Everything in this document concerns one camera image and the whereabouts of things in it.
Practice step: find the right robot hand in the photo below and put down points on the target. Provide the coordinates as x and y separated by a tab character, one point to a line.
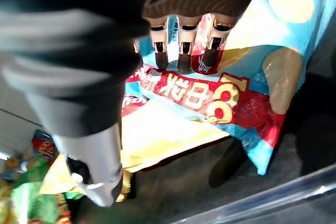
78	37

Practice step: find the light blue chip bag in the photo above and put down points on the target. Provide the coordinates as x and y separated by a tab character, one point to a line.
252	95

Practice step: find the clear plastic basket rim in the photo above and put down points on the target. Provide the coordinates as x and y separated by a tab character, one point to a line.
265	200

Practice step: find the red and orange snack bag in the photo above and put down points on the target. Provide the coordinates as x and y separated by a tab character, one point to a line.
42	145

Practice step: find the yellow snack bag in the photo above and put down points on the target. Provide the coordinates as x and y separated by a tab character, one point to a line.
155	142

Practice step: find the green snack bag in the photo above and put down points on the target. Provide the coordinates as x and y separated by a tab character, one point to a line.
31	195

